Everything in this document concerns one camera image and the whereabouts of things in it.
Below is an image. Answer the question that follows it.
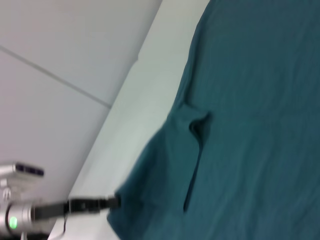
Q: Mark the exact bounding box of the teal blue shirt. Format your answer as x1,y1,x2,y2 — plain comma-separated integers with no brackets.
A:
106,0,320,240

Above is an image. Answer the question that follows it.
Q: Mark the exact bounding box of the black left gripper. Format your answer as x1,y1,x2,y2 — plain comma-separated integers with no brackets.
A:
33,194,122,221

